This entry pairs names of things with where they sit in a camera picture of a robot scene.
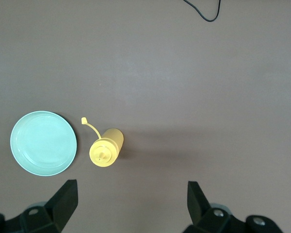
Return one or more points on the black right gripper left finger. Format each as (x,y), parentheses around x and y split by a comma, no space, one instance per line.
(60,208)

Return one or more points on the light green plate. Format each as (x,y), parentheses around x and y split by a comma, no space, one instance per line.
(43,143)

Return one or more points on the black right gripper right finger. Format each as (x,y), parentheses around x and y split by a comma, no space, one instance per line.
(201,213)

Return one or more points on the yellow squeeze bottle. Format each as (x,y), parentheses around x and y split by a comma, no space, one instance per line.
(106,148)

